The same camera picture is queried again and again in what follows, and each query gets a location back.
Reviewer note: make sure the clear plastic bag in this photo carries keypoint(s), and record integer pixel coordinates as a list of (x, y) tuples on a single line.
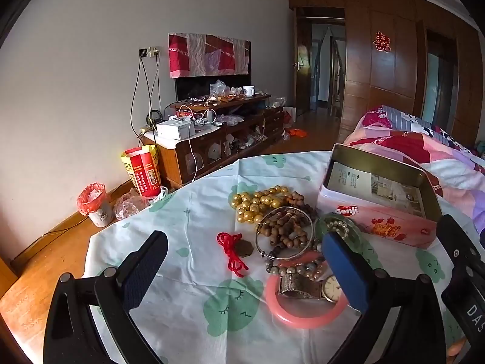
[(130, 204)]

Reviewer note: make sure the pink red patchwork quilt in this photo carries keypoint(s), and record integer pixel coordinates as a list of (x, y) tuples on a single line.
[(416, 151)]

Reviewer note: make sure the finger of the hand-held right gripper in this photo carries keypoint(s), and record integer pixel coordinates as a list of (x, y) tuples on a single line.
[(460, 246)]

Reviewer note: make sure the white cardboard box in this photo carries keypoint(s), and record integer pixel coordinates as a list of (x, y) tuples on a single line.
[(174, 129)]

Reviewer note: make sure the white green-cloud tablecloth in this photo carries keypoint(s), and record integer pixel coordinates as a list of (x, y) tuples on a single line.
[(197, 216)]

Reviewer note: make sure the pink bangle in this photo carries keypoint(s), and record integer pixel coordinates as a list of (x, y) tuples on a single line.
[(299, 320)]

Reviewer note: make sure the wooden wardrobe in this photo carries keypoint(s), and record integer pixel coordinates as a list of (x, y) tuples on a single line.
[(382, 76)]

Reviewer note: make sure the white paper bag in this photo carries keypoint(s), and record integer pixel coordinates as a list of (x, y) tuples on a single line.
[(290, 114)]

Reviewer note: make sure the wooden door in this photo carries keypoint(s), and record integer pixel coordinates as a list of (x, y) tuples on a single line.
[(303, 79)]

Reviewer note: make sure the orange plastic bag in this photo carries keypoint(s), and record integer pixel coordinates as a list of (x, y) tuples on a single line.
[(297, 133)]

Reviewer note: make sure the red and yellow bag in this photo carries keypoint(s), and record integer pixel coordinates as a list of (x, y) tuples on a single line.
[(146, 174)]

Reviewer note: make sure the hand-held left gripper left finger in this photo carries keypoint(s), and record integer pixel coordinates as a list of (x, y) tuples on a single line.
[(144, 269)]

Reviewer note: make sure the printed paper leaflet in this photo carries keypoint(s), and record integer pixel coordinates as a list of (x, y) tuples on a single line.
[(375, 187)]

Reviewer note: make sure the red pink patchwork cloth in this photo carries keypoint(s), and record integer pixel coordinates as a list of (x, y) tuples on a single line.
[(204, 55)]

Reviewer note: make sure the crumpled clear plastic bags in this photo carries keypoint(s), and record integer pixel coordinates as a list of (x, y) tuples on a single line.
[(219, 89)]

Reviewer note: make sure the white mug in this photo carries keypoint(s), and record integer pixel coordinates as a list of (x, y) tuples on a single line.
[(249, 91)]

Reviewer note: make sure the black television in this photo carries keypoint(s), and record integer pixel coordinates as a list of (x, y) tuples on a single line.
[(189, 88)]

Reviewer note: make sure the bin with red liner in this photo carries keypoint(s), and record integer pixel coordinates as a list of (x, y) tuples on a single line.
[(94, 206)]

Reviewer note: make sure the blue striped flowered blanket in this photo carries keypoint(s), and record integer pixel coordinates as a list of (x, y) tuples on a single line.
[(409, 121)]

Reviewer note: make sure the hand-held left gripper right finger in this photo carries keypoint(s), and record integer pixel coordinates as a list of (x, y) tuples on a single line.
[(348, 273)]

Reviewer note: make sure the wooden television cabinet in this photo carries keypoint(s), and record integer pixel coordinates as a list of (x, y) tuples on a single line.
[(170, 163)]

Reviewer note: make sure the gold mesh-band wristwatch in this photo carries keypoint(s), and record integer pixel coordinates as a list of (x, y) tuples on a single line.
[(299, 287)]

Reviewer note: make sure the green jade bangle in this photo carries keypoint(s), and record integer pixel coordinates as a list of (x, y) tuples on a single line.
[(320, 223)]

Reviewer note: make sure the pink tin box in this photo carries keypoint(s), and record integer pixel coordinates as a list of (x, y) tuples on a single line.
[(379, 229)]

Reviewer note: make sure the red paper-cut decoration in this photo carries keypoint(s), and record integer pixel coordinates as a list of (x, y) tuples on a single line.
[(382, 41)]

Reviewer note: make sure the silver bangle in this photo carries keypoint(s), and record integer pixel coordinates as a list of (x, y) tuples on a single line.
[(256, 234)]

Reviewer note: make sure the wall power socket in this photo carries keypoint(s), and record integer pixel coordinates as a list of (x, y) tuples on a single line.
[(149, 52)]

